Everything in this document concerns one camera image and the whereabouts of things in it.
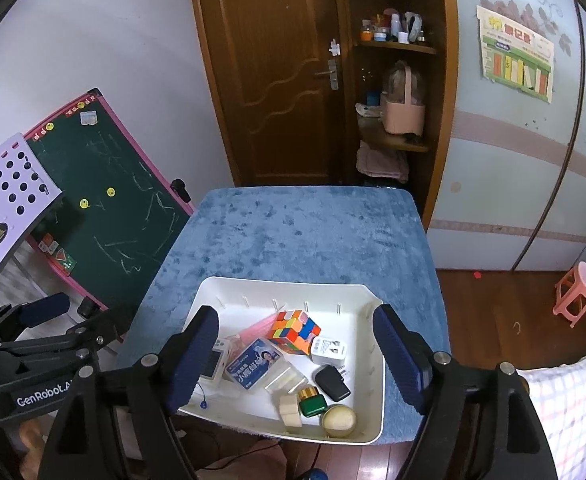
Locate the metal door handle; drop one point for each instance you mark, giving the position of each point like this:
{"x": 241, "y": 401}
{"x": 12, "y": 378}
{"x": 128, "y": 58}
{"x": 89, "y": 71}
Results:
{"x": 332, "y": 74}

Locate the green chalkboard pink frame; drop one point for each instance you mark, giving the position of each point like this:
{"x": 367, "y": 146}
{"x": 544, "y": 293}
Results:
{"x": 117, "y": 217}

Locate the pink plastic stool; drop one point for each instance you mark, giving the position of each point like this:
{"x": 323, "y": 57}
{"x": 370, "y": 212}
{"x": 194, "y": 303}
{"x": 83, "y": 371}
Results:
{"x": 570, "y": 294}

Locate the black power adapter plug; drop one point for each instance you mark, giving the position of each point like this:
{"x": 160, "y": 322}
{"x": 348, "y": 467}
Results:
{"x": 331, "y": 382}

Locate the green perfume bottle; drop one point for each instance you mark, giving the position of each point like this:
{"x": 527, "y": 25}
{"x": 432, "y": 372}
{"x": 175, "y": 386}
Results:
{"x": 311, "y": 402}

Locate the round cream compact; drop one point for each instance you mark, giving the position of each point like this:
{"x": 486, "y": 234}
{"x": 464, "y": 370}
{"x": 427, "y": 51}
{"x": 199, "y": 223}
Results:
{"x": 339, "y": 421}

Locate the blue card box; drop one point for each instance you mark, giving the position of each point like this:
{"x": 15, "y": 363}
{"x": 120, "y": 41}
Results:
{"x": 253, "y": 363}

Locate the purple perforated mount plate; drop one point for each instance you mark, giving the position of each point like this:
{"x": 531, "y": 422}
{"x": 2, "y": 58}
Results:
{"x": 27, "y": 193}

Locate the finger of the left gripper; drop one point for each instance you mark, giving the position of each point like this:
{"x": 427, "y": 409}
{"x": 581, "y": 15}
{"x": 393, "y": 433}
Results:
{"x": 45, "y": 309}
{"x": 103, "y": 324}

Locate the beige wooden block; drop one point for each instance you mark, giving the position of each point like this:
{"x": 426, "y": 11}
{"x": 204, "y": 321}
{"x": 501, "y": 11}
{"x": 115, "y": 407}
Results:
{"x": 289, "y": 412}

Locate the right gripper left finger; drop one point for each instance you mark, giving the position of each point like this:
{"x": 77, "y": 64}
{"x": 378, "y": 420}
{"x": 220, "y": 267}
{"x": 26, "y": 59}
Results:
{"x": 186, "y": 355}

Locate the pink pen pack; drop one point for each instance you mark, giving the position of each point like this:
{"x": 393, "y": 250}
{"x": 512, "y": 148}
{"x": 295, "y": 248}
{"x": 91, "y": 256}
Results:
{"x": 256, "y": 330}

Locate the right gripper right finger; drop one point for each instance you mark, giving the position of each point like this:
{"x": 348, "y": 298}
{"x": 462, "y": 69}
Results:
{"x": 433, "y": 389}

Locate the colourful rubik's cube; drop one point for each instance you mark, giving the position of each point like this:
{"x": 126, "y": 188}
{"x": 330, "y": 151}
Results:
{"x": 293, "y": 332}

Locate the blue plush table cover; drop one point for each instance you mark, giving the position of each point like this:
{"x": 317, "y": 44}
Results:
{"x": 301, "y": 234}

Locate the white checkered bedding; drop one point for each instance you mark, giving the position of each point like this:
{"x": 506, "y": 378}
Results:
{"x": 559, "y": 398}

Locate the brown wooden door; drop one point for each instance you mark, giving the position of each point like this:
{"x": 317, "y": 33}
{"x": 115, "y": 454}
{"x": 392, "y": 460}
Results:
{"x": 280, "y": 125}

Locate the white digital timer device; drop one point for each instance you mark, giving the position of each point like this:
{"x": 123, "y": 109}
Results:
{"x": 216, "y": 363}

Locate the wall poster calendar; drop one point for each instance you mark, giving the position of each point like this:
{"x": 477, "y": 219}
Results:
{"x": 514, "y": 55}

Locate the wooden corner shelf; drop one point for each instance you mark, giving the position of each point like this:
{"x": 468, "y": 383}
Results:
{"x": 404, "y": 59}

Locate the white usb charger block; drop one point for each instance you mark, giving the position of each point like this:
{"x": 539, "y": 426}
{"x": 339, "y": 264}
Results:
{"x": 326, "y": 351}

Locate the pink folded cloth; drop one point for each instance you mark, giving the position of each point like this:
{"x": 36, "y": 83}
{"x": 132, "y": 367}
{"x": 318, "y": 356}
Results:
{"x": 379, "y": 164}

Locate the pink storage basket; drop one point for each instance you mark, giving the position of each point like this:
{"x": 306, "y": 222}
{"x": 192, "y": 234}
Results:
{"x": 402, "y": 101}

